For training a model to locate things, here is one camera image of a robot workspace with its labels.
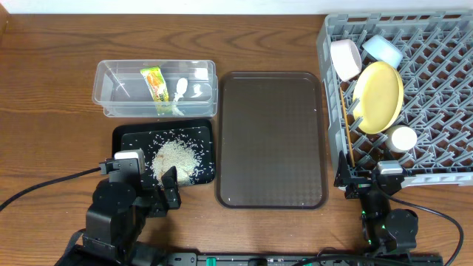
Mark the clear plastic bin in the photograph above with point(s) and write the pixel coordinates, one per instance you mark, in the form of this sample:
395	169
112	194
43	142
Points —
122	91

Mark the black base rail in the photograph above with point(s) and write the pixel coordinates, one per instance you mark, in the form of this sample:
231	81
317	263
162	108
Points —
192	259

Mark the black tray bin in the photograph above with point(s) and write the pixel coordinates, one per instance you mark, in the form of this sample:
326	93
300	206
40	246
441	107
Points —
128	137

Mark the grey dishwasher rack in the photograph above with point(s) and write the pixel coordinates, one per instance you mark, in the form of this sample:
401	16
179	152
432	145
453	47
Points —
436	70

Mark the blue bowl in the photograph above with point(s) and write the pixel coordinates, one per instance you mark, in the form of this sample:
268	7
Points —
383	50

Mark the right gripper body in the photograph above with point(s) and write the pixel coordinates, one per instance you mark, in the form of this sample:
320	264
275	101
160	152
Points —
361	185

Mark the yellow plate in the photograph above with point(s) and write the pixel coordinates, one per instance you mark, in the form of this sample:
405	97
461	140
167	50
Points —
380	94

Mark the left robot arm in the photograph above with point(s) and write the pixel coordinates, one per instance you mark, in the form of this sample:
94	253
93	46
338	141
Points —
118	213

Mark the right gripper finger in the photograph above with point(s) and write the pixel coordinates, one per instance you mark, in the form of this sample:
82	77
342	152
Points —
342	176
387	155

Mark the white cup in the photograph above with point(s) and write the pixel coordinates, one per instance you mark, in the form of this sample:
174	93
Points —
400	138

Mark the white tissue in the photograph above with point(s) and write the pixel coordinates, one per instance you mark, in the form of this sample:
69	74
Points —
181	89

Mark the rice food waste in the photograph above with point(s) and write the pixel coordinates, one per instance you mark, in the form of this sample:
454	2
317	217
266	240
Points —
188	149

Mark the green snack wrapper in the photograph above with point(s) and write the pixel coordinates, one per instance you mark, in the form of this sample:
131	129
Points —
158	89

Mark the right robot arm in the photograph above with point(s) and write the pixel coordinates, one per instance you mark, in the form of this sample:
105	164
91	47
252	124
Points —
389	231

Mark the wooden chopstick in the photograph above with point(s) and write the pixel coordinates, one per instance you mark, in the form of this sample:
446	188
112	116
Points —
347	127

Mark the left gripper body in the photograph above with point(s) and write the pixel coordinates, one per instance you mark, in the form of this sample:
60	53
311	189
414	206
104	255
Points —
159	196

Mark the brown serving tray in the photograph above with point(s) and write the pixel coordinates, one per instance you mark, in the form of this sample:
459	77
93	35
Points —
272	151

